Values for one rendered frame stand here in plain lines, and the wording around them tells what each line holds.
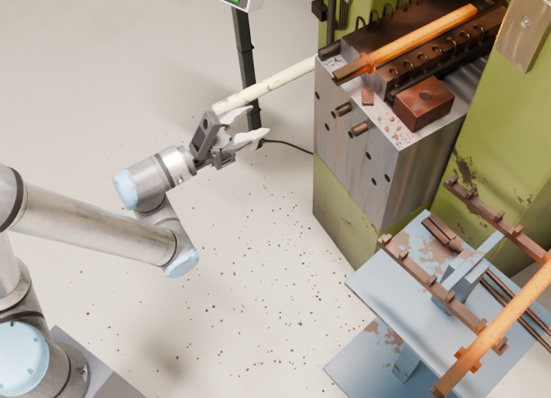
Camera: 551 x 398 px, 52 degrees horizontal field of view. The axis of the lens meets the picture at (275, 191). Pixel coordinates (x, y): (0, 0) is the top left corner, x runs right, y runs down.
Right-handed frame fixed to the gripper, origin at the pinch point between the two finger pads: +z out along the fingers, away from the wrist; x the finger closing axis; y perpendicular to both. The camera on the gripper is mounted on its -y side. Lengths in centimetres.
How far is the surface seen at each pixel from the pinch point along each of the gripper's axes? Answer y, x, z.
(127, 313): 100, -18, -56
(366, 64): -1.2, 1.3, 30.9
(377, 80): 3.5, 4.1, 33.0
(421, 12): 1, -7, 56
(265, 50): 100, -106, 58
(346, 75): -1.1, 1.4, 24.9
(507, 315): -3, 68, 15
